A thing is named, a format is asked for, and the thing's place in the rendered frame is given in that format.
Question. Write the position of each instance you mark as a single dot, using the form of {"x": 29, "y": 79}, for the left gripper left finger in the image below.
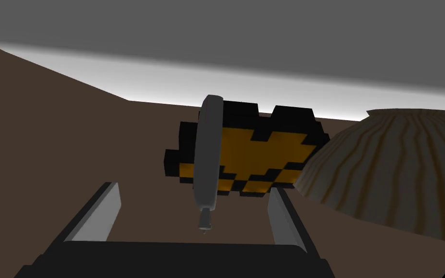
{"x": 99, "y": 214}

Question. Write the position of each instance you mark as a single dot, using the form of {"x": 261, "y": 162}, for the black and yellow blocky object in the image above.
{"x": 261, "y": 154}

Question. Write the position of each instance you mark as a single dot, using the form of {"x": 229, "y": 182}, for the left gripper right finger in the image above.
{"x": 284, "y": 222}

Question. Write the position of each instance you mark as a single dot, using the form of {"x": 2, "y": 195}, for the wooden striped bowl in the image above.
{"x": 392, "y": 170}

